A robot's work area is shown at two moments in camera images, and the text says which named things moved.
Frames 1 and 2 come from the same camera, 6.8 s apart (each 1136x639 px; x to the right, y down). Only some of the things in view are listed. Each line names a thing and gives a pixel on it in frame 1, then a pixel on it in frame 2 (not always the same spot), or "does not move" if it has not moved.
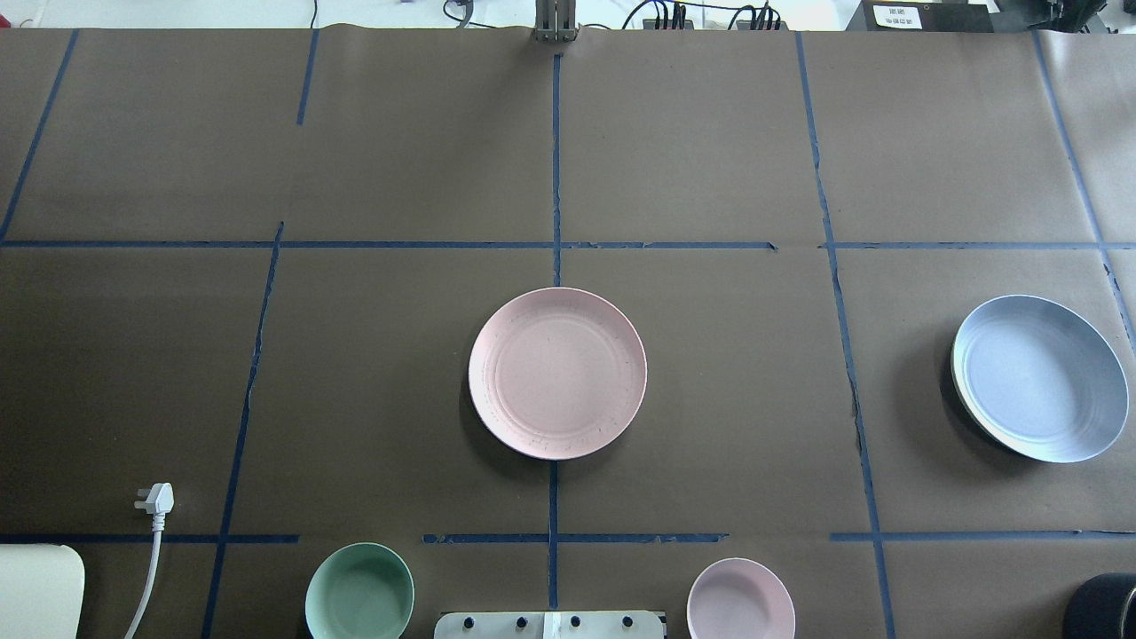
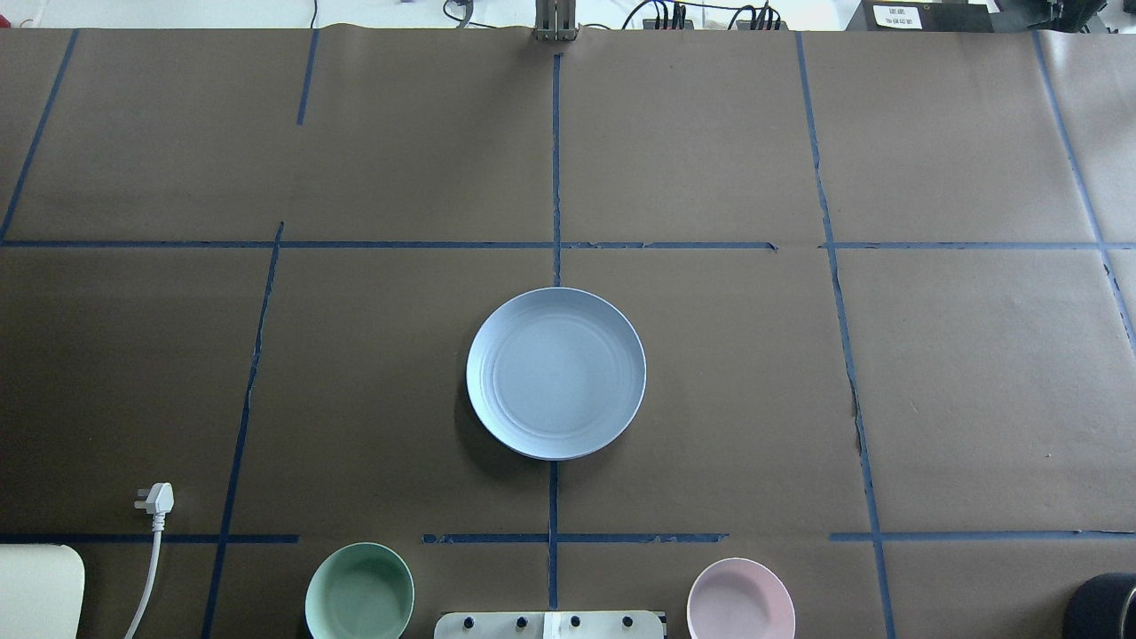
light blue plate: (1035, 376) -> (556, 374)
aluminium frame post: (556, 20) does not move
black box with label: (908, 16) does not move
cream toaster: (42, 591) does not move
